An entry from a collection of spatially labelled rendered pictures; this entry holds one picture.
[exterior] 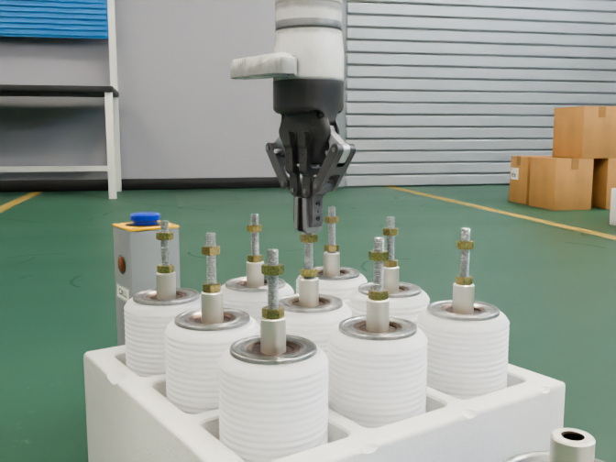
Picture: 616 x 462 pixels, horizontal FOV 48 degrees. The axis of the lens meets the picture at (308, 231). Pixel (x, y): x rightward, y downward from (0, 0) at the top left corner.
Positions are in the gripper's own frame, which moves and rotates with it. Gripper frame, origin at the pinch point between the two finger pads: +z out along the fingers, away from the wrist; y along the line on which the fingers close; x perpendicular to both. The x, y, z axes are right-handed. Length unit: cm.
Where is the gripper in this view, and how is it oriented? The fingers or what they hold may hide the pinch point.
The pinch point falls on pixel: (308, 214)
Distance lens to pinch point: 74.4
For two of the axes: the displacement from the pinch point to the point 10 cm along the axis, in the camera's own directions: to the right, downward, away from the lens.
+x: -7.8, 0.8, -6.2
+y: -6.3, -1.1, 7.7
